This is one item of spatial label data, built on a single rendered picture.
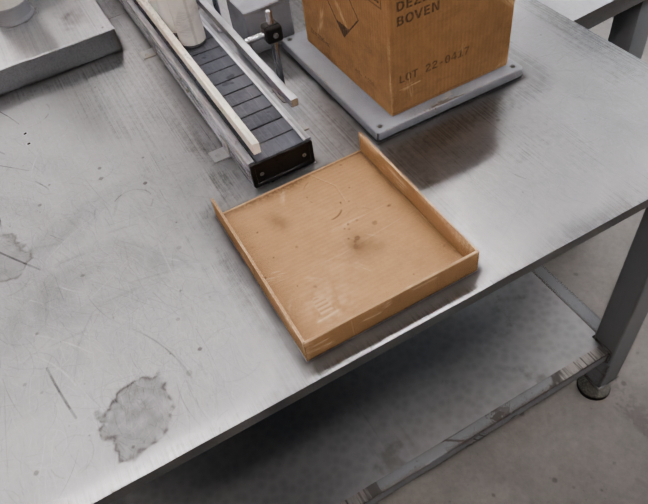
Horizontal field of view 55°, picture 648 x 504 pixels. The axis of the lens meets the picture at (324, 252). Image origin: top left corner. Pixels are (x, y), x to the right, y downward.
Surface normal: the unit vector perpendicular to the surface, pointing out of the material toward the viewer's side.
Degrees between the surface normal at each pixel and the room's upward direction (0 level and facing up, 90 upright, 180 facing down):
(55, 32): 0
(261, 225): 0
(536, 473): 0
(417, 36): 90
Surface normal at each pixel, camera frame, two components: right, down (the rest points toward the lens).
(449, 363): -0.15, -0.66
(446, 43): 0.48, 0.63
